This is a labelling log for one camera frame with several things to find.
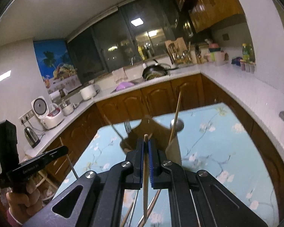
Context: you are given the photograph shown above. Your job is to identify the pink green containers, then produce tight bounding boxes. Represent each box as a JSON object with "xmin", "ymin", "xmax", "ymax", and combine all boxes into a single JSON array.
[{"xmin": 204, "ymin": 43, "xmax": 227, "ymax": 66}]

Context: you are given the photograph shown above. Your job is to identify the beige hanging towel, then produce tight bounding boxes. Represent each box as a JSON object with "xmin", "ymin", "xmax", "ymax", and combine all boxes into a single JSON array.
[{"xmin": 112, "ymin": 67, "xmax": 128, "ymax": 84}]

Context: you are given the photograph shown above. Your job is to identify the dark kitchen window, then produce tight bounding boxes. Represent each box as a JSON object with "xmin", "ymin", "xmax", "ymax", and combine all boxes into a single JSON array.
[{"xmin": 67, "ymin": 0, "xmax": 180, "ymax": 84}]

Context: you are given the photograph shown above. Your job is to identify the small white cooker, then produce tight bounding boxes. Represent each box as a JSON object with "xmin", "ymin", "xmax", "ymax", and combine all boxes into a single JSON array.
[{"xmin": 60, "ymin": 100, "xmax": 74, "ymax": 116}]

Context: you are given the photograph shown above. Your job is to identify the black wok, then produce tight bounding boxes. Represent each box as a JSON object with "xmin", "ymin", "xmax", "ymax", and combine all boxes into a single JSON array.
[{"xmin": 142, "ymin": 63, "xmax": 178, "ymax": 81}]

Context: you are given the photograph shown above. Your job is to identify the purple cloth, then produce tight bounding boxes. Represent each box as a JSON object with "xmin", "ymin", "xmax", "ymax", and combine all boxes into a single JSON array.
[{"xmin": 115, "ymin": 82, "xmax": 135, "ymax": 91}]

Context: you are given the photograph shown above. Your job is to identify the wooden utensil holder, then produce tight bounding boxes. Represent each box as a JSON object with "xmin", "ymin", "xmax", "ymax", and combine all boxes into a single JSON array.
[{"xmin": 120, "ymin": 115, "xmax": 182, "ymax": 165}]

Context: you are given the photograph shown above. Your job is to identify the white round pot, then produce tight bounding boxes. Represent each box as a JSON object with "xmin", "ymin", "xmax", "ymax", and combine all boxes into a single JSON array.
[{"xmin": 79, "ymin": 85, "xmax": 97, "ymax": 100}]

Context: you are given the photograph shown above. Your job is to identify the person's left hand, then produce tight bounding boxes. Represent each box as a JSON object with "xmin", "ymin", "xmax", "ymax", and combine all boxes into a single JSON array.
[{"xmin": 6, "ymin": 179, "xmax": 43, "ymax": 226}]

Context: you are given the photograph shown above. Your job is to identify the tropical fruit poster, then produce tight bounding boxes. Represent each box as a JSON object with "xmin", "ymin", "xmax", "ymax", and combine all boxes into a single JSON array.
[{"xmin": 33, "ymin": 40, "xmax": 81, "ymax": 94}]

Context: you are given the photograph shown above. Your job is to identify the wooden chopstick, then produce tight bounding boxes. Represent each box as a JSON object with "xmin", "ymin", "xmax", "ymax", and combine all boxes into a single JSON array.
[
  {"xmin": 168, "ymin": 91, "xmax": 182, "ymax": 145},
  {"xmin": 143, "ymin": 134, "xmax": 149, "ymax": 223},
  {"xmin": 137, "ymin": 190, "xmax": 161, "ymax": 227}
]

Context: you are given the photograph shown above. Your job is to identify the stainless steel fork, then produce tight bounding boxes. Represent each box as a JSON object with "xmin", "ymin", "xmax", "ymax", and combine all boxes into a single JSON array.
[{"xmin": 124, "ymin": 120, "xmax": 132, "ymax": 135}]

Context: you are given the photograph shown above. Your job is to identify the long steel spoon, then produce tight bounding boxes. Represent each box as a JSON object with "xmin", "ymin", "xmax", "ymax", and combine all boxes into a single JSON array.
[{"xmin": 170, "ymin": 118, "xmax": 184, "ymax": 133}]

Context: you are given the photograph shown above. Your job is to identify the steel electric kettle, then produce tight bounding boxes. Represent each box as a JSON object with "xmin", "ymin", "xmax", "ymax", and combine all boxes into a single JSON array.
[{"xmin": 24, "ymin": 127, "xmax": 40, "ymax": 148}]

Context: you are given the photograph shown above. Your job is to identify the white rice cooker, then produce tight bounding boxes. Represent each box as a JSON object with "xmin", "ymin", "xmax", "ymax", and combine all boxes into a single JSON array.
[{"xmin": 31, "ymin": 96, "xmax": 65, "ymax": 130}]

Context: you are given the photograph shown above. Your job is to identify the counter utensil rack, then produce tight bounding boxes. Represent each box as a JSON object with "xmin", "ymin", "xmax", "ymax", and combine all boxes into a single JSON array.
[{"xmin": 165, "ymin": 37, "xmax": 192, "ymax": 65}]

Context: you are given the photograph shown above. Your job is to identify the floral light blue tablecloth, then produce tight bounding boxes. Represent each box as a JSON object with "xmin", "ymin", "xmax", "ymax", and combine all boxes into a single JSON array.
[{"xmin": 58, "ymin": 104, "xmax": 279, "ymax": 226}]

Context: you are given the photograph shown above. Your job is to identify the yellow green bottle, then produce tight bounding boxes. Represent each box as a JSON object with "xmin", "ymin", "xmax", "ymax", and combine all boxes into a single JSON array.
[{"xmin": 242, "ymin": 43, "xmax": 254, "ymax": 63}]

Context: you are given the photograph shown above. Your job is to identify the wooden upper cabinets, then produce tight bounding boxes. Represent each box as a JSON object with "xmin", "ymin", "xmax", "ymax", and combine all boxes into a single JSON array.
[{"xmin": 175, "ymin": 0, "xmax": 244, "ymax": 33}]

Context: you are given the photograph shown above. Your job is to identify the steel chopstick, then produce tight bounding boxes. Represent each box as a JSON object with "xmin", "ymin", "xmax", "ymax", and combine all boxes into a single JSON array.
[
  {"xmin": 127, "ymin": 191, "xmax": 139, "ymax": 227},
  {"xmin": 59, "ymin": 137, "xmax": 79, "ymax": 179}
]

